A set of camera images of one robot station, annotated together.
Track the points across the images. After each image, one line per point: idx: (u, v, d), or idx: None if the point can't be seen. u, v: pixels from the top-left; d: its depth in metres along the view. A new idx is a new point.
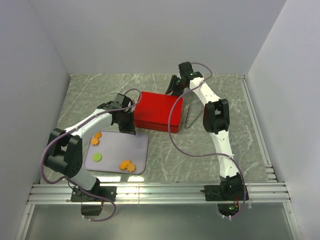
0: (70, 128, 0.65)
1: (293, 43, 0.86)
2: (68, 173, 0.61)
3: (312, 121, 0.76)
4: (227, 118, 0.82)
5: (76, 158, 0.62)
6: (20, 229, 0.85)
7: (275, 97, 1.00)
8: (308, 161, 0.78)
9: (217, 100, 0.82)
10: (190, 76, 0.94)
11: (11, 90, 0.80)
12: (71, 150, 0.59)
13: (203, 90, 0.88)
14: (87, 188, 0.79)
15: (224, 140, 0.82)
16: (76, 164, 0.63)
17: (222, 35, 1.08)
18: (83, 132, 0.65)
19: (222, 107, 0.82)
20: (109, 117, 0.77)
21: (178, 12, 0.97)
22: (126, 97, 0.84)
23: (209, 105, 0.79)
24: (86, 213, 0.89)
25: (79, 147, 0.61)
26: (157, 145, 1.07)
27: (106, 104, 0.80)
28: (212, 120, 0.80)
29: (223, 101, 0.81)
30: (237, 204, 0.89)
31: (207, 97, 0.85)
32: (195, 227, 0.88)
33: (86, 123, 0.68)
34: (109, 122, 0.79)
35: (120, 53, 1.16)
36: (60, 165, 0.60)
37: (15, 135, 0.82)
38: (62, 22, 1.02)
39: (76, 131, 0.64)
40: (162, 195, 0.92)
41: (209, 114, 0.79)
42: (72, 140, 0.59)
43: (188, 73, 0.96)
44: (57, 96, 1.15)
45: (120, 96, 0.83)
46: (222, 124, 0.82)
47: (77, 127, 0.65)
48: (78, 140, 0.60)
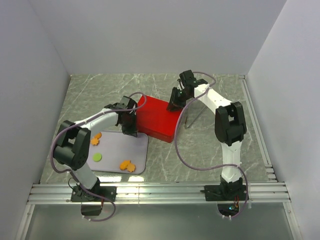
0: (79, 121, 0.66)
1: (293, 42, 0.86)
2: (74, 165, 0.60)
3: (313, 121, 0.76)
4: (244, 125, 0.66)
5: (84, 150, 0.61)
6: (20, 228, 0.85)
7: (275, 97, 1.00)
8: (308, 161, 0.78)
9: (229, 104, 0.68)
10: (194, 84, 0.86)
11: (11, 90, 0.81)
12: (79, 142, 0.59)
13: (211, 96, 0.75)
14: (88, 187, 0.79)
15: (235, 151, 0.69)
16: (83, 157, 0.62)
17: (222, 35, 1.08)
18: (91, 126, 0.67)
19: (235, 112, 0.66)
20: (115, 116, 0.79)
21: (178, 12, 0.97)
22: (132, 100, 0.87)
23: (220, 110, 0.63)
24: (86, 213, 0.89)
25: (87, 139, 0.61)
26: (157, 145, 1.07)
27: (113, 105, 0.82)
28: (225, 128, 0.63)
29: (236, 104, 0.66)
30: (237, 205, 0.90)
31: (217, 102, 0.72)
32: (195, 227, 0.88)
33: (94, 119, 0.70)
34: (114, 121, 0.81)
35: (120, 53, 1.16)
36: (68, 155, 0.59)
37: (15, 135, 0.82)
38: (62, 22, 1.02)
39: (84, 124, 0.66)
40: (162, 195, 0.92)
41: (221, 120, 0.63)
42: (81, 131, 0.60)
43: (191, 82, 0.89)
44: (56, 96, 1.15)
45: (126, 98, 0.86)
46: (238, 132, 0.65)
47: (86, 121, 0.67)
48: (87, 132, 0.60)
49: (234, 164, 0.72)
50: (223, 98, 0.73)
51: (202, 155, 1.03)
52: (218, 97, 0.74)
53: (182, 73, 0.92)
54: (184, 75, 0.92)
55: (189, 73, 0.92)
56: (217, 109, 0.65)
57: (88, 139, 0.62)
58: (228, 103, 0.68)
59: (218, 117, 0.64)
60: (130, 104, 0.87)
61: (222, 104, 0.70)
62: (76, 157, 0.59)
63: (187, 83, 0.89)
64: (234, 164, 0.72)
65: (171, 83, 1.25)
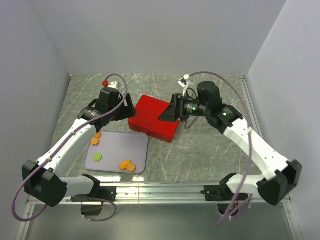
0: (43, 160, 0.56)
1: (293, 43, 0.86)
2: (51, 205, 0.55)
3: (313, 122, 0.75)
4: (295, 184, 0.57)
5: (57, 190, 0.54)
6: (20, 228, 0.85)
7: (274, 98, 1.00)
8: (308, 161, 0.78)
9: (286, 163, 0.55)
10: (227, 120, 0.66)
11: (11, 89, 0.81)
12: (45, 189, 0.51)
13: (259, 151, 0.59)
14: (87, 193, 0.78)
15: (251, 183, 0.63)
16: (59, 193, 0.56)
17: (222, 36, 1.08)
18: (57, 162, 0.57)
19: (291, 173, 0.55)
20: (92, 128, 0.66)
21: (177, 12, 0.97)
22: (114, 91, 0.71)
23: (280, 179, 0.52)
24: (86, 213, 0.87)
25: (54, 183, 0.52)
26: (157, 144, 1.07)
27: (88, 109, 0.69)
28: (280, 196, 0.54)
29: (296, 166, 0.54)
30: (237, 205, 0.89)
31: (268, 161, 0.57)
32: (195, 227, 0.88)
33: (62, 147, 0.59)
34: (93, 131, 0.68)
35: (120, 53, 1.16)
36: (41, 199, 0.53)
37: (15, 135, 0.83)
38: (62, 23, 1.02)
39: (49, 163, 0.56)
40: (162, 195, 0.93)
41: (279, 190, 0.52)
42: (44, 177, 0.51)
43: (215, 107, 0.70)
44: (57, 96, 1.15)
45: (105, 93, 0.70)
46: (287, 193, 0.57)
47: (50, 158, 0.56)
48: (52, 175, 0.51)
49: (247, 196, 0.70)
50: (273, 150, 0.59)
51: (203, 155, 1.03)
52: (267, 148, 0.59)
53: (202, 88, 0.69)
54: (203, 89, 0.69)
55: (210, 85, 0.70)
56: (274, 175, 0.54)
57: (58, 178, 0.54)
58: (284, 167, 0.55)
59: (276, 187, 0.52)
60: (112, 99, 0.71)
61: (276, 165, 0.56)
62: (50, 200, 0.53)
63: (210, 106, 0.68)
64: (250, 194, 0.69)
65: (170, 83, 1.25)
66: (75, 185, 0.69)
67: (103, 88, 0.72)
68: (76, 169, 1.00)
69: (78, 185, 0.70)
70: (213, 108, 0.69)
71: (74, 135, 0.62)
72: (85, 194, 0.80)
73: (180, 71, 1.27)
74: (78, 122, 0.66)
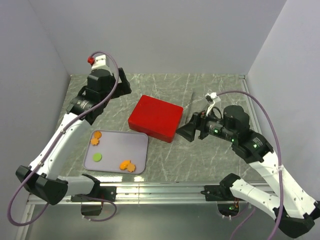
0: (35, 165, 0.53)
1: (293, 43, 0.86)
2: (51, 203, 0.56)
3: (313, 122, 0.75)
4: None
5: (55, 190, 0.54)
6: (20, 228, 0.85)
7: (274, 98, 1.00)
8: (308, 161, 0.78)
9: (313, 206, 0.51)
10: (257, 154, 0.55)
11: (12, 89, 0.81)
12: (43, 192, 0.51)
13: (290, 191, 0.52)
14: (87, 192, 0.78)
15: (264, 202, 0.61)
16: (60, 191, 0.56)
17: (222, 36, 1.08)
18: (50, 166, 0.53)
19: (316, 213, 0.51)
20: (84, 122, 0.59)
21: (177, 12, 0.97)
22: (103, 76, 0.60)
23: (309, 223, 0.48)
24: (86, 213, 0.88)
25: (49, 186, 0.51)
26: (157, 144, 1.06)
27: (77, 101, 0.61)
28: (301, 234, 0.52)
29: None
30: (237, 205, 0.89)
31: (298, 203, 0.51)
32: (195, 227, 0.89)
33: (52, 150, 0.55)
34: (87, 124, 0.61)
35: (120, 53, 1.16)
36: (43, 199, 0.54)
37: (15, 135, 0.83)
38: (62, 23, 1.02)
39: (42, 167, 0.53)
40: (162, 195, 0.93)
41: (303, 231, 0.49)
42: (39, 183, 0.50)
43: (243, 135, 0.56)
44: (57, 96, 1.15)
45: (91, 80, 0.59)
46: None
47: (42, 162, 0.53)
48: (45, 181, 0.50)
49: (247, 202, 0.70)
50: (301, 189, 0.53)
51: (203, 155, 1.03)
52: (296, 186, 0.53)
53: (230, 115, 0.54)
54: (231, 116, 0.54)
55: (238, 110, 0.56)
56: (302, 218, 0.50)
57: (52, 181, 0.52)
58: (312, 210, 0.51)
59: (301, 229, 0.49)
60: (103, 83, 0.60)
61: (305, 208, 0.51)
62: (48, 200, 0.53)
63: (238, 136, 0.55)
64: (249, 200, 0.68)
65: (170, 83, 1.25)
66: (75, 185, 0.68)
67: (92, 72, 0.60)
68: (76, 169, 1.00)
69: (78, 185, 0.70)
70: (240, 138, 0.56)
71: (64, 134, 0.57)
72: (85, 194, 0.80)
73: (180, 71, 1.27)
74: (67, 117, 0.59)
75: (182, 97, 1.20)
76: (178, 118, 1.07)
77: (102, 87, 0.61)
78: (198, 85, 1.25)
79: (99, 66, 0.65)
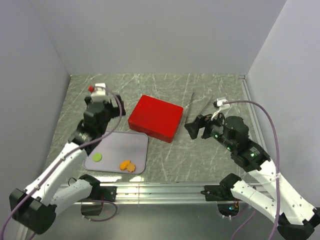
0: (31, 188, 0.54)
1: (294, 43, 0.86)
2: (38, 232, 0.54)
3: (313, 122, 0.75)
4: None
5: (46, 217, 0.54)
6: (20, 229, 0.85)
7: (274, 98, 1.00)
8: (308, 162, 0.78)
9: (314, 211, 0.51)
10: (254, 162, 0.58)
11: (12, 89, 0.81)
12: (34, 217, 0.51)
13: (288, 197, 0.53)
14: (86, 196, 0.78)
15: (266, 208, 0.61)
16: (49, 219, 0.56)
17: (222, 36, 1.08)
18: (46, 190, 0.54)
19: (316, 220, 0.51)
20: (83, 152, 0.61)
21: (177, 12, 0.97)
22: (99, 111, 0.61)
23: (307, 229, 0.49)
24: (86, 213, 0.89)
25: (42, 211, 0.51)
26: (157, 144, 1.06)
27: (78, 133, 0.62)
28: None
29: None
30: (237, 204, 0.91)
31: (297, 208, 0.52)
32: (195, 227, 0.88)
33: (51, 175, 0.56)
34: (84, 154, 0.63)
35: (120, 53, 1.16)
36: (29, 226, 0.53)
37: (16, 135, 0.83)
38: (62, 23, 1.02)
39: (38, 191, 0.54)
40: (162, 195, 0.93)
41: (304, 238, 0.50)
42: (32, 206, 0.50)
43: (242, 145, 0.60)
44: (57, 96, 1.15)
45: (88, 116, 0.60)
46: None
47: (39, 185, 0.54)
48: (39, 205, 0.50)
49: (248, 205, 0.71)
50: (300, 196, 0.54)
51: (202, 155, 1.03)
52: (293, 193, 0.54)
53: (231, 126, 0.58)
54: (232, 127, 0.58)
55: (238, 121, 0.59)
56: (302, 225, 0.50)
57: (46, 206, 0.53)
58: (312, 215, 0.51)
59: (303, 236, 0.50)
60: (100, 117, 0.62)
61: (304, 214, 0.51)
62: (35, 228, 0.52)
63: (238, 146, 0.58)
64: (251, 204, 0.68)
65: (170, 83, 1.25)
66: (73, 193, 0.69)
67: (88, 108, 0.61)
68: (76, 169, 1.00)
69: (77, 193, 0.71)
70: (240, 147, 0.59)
71: (63, 161, 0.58)
72: (85, 197, 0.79)
73: (180, 71, 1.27)
74: (67, 147, 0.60)
75: (182, 97, 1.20)
76: (178, 118, 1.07)
77: (99, 120, 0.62)
78: (198, 84, 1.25)
79: (99, 99, 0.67)
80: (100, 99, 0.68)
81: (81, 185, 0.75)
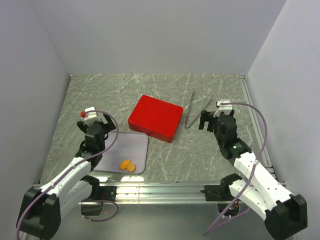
0: (46, 186, 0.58)
1: (294, 43, 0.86)
2: (43, 237, 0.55)
3: (313, 122, 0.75)
4: (304, 220, 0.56)
5: (54, 218, 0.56)
6: None
7: (274, 98, 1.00)
8: (308, 162, 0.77)
9: (289, 196, 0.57)
10: (236, 152, 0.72)
11: (12, 89, 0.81)
12: (47, 213, 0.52)
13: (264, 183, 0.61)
14: (87, 196, 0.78)
15: (258, 204, 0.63)
16: (54, 224, 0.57)
17: (222, 36, 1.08)
18: (60, 189, 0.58)
19: (295, 206, 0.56)
20: (88, 164, 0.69)
21: (177, 12, 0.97)
22: (97, 132, 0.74)
23: (279, 207, 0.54)
24: (86, 213, 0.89)
25: (55, 208, 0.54)
26: (157, 145, 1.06)
27: (84, 151, 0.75)
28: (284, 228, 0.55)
29: (299, 200, 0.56)
30: (237, 205, 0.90)
31: (271, 192, 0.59)
32: (195, 227, 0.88)
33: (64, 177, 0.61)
34: (88, 169, 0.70)
35: (120, 54, 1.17)
36: (37, 227, 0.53)
37: (16, 135, 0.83)
38: (62, 23, 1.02)
39: (52, 189, 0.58)
40: (162, 195, 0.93)
41: (280, 222, 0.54)
42: (48, 201, 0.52)
43: (230, 139, 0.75)
44: (57, 96, 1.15)
45: (89, 137, 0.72)
46: (295, 229, 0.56)
47: (54, 184, 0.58)
48: (55, 199, 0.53)
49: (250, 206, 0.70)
50: (277, 183, 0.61)
51: (202, 155, 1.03)
52: (271, 180, 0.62)
53: (222, 122, 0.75)
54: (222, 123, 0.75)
55: (229, 120, 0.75)
56: (274, 205, 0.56)
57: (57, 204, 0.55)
58: (287, 199, 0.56)
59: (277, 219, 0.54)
60: (98, 135, 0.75)
61: (278, 196, 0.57)
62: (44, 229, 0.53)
63: (225, 139, 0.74)
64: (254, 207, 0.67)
65: (170, 83, 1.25)
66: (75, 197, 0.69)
67: (87, 130, 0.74)
68: None
69: (78, 196, 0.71)
70: (228, 140, 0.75)
71: (74, 169, 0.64)
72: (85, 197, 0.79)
73: (180, 71, 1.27)
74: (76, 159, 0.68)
75: (182, 97, 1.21)
76: (178, 118, 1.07)
77: (98, 139, 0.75)
78: (198, 84, 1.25)
79: (92, 121, 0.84)
80: (92, 120, 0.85)
81: (81, 187, 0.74)
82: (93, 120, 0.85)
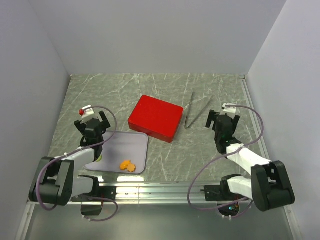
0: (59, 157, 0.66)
1: (294, 42, 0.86)
2: (61, 203, 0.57)
3: (313, 122, 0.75)
4: (288, 187, 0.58)
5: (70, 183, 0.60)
6: (20, 229, 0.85)
7: (274, 98, 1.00)
8: (308, 162, 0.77)
9: (268, 163, 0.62)
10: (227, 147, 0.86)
11: (12, 89, 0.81)
12: (65, 172, 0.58)
13: (245, 156, 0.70)
14: (89, 191, 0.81)
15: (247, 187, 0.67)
16: (67, 191, 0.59)
17: (222, 36, 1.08)
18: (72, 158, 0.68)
19: (276, 173, 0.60)
20: (91, 152, 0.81)
21: (177, 12, 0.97)
22: (97, 125, 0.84)
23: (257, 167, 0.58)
24: (86, 213, 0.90)
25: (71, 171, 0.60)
26: (157, 144, 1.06)
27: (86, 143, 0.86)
28: (266, 190, 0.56)
29: (276, 164, 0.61)
30: (237, 205, 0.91)
31: (252, 161, 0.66)
32: (196, 227, 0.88)
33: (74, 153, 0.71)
34: (92, 155, 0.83)
35: (120, 53, 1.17)
36: (53, 188, 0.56)
37: (16, 135, 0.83)
38: (62, 23, 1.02)
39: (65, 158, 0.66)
40: (162, 195, 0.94)
41: (259, 178, 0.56)
42: (64, 163, 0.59)
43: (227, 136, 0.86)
44: (57, 96, 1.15)
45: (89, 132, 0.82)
46: (281, 198, 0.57)
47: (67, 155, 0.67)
48: (70, 161, 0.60)
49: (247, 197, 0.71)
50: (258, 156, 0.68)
51: (202, 155, 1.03)
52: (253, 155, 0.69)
53: (220, 120, 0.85)
54: (220, 121, 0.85)
55: (228, 120, 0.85)
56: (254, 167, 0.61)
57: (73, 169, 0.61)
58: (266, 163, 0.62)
59: (254, 176, 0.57)
60: (97, 129, 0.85)
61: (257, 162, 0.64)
62: (62, 192, 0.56)
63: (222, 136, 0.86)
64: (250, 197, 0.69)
65: (170, 83, 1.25)
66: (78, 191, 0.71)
67: (87, 124, 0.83)
68: None
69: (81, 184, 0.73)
70: (224, 137, 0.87)
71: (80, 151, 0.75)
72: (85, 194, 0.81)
73: (180, 71, 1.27)
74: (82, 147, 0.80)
75: (182, 97, 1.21)
76: (178, 118, 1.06)
77: (97, 133, 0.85)
78: (198, 84, 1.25)
79: (89, 118, 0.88)
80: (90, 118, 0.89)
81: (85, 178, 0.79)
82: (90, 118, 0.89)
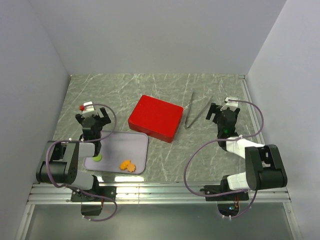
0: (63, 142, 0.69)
1: (293, 42, 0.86)
2: (68, 180, 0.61)
3: (313, 122, 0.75)
4: (280, 168, 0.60)
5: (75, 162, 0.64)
6: (20, 228, 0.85)
7: (274, 98, 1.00)
8: (308, 162, 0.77)
9: (262, 146, 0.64)
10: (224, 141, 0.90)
11: (12, 89, 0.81)
12: (71, 151, 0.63)
13: (239, 140, 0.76)
14: (89, 187, 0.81)
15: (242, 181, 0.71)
16: (73, 170, 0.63)
17: (221, 36, 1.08)
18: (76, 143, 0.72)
19: (270, 155, 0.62)
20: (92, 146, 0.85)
21: (178, 12, 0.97)
22: (93, 124, 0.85)
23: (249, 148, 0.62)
24: (86, 213, 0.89)
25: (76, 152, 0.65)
26: (157, 144, 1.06)
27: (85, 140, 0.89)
28: (258, 168, 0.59)
29: (270, 146, 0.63)
30: (237, 205, 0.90)
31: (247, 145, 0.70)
32: (196, 227, 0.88)
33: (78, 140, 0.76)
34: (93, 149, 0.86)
35: (120, 54, 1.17)
36: (59, 166, 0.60)
37: (16, 135, 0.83)
38: (62, 23, 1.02)
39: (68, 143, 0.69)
40: (162, 195, 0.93)
41: (251, 157, 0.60)
42: (69, 144, 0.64)
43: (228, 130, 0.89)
44: (57, 96, 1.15)
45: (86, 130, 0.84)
46: (275, 178, 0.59)
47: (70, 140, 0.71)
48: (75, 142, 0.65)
49: (245, 190, 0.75)
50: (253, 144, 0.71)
51: (203, 155, 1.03)
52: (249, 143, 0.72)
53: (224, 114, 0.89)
54: (224, 116, 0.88)
55: (231, 114, 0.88)
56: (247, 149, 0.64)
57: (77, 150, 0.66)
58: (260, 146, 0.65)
59: (247, 156, 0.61)
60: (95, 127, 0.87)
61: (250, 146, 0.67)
62: (69, 170, 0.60)
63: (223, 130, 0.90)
64: (246, 189, 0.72)
65: (170, 83, 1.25)
66: (77, 182, 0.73)
67: (83, 124, 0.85)
68: None
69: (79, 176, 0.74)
70: (226, 132, 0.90)
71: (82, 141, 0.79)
72: (85, 190, 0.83)
73: (180, 71, 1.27)
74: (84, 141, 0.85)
75: (182, 97, 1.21)
76: (178, 118, 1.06)
77: (95, 130, 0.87)
78: (198, 84, 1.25)
79: (89, 115, 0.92)
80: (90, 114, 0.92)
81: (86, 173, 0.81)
82: (90, 114, 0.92)
